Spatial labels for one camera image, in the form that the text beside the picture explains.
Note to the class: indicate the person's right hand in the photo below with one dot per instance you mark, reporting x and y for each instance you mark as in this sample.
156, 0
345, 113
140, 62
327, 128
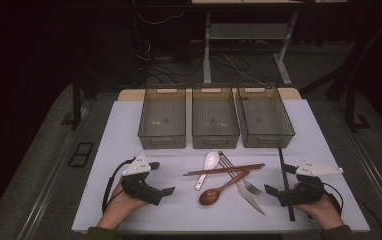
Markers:
325, 213

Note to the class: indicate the white table cover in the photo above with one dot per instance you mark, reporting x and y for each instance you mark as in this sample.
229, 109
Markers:
129, 133

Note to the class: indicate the black metal stand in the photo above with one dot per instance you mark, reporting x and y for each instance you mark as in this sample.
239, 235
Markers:
350, 110
76, 106

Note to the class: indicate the metal knife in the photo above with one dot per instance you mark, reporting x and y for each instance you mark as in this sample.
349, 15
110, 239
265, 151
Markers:
254, 205

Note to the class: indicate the person's left hand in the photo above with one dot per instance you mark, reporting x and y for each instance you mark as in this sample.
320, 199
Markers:
119, 210

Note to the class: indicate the white ceramic spoon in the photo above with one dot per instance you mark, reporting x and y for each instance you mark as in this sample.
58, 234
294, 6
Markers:
211, 160

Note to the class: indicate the metal fork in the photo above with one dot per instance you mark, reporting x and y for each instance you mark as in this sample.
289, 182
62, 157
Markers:
254, 189

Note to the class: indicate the brown wooden chopstick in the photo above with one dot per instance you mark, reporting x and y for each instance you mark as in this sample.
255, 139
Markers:
255, 165
199, 173

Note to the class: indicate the white metal desk frame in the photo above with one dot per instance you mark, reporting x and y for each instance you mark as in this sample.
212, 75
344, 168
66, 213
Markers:
207, 50

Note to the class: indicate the clear brown plastic bin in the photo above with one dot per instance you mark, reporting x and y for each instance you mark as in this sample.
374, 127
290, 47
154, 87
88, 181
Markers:
215, 116
162, 116
264, 116

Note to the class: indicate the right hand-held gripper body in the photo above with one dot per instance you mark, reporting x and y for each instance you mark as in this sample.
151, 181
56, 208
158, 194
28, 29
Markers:
307, 191

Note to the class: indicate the brown wooden spoon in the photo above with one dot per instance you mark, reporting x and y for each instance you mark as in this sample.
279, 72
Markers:
209, 197

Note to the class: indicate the grey metal rail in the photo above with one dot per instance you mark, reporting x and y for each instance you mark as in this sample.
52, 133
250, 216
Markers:
379, 181
50, 178

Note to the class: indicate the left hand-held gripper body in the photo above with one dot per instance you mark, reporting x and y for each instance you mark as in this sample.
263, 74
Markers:
139, 188

